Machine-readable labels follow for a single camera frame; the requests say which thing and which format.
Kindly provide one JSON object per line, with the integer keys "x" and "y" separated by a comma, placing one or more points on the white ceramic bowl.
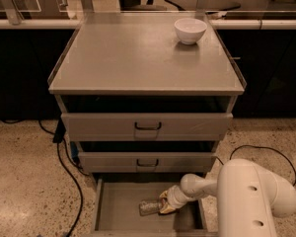
{"x": 190, "y": 30}

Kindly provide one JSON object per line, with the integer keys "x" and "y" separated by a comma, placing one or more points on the black power adapter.
{"x": 59, "y": 132}

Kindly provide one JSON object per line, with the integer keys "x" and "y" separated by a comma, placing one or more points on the clear plastic water bottle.
{"x": 150, "y": 206}

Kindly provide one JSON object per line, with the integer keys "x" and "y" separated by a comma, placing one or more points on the top grey drawer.
{"x": 149, "y": 127}

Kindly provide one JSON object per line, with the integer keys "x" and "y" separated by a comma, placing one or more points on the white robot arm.
{"x": 248, "y": 197}

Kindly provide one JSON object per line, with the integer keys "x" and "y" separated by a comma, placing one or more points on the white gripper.
{"x": 173, "y": 199}

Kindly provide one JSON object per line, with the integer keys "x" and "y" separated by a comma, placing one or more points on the grey drawer cabinet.
{"x": 134, "y": 63}

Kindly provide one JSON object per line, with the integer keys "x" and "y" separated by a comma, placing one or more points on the middle grey drawer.
{"x": 146, "y": 162}

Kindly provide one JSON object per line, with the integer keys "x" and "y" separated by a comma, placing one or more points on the white horizontal rail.
{"x": 217, "y": 24}

